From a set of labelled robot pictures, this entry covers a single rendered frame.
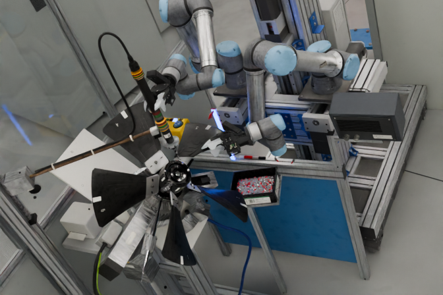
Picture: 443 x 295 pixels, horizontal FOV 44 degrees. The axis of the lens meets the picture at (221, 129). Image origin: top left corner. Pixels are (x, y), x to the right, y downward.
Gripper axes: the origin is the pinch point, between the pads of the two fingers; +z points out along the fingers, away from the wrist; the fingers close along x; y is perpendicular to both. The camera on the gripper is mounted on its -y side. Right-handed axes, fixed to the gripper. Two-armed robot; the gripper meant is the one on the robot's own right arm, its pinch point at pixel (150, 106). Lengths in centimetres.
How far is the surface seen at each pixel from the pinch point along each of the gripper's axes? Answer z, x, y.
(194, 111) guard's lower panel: -120, 51, 94
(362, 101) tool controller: -24, -75, 26
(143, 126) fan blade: -5.6, 11.3, 13.5
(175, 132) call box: -37, 19, 44
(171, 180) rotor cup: 13.2, -2.3, 27.4
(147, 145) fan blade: 0.2, 9.7, 19.1
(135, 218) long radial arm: 24.2, 13.9, 37.0
